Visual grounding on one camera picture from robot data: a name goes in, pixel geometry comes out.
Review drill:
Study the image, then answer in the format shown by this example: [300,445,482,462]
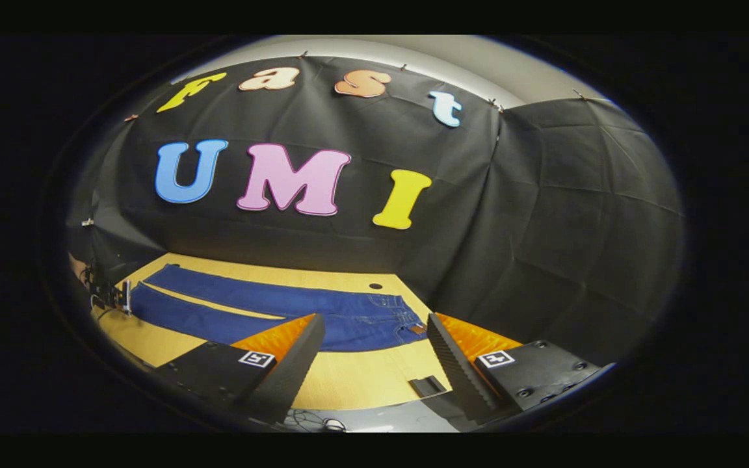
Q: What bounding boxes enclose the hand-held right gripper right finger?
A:
[425,312,617,426]

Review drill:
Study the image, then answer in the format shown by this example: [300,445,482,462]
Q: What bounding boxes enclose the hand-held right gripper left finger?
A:
[155,313,327,426]

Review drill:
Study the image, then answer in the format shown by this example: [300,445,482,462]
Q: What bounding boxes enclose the blue jeans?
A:
[129,263,428,353]

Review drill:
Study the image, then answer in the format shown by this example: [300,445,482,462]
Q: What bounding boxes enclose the small black table bracket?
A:
[409,375,448,398]

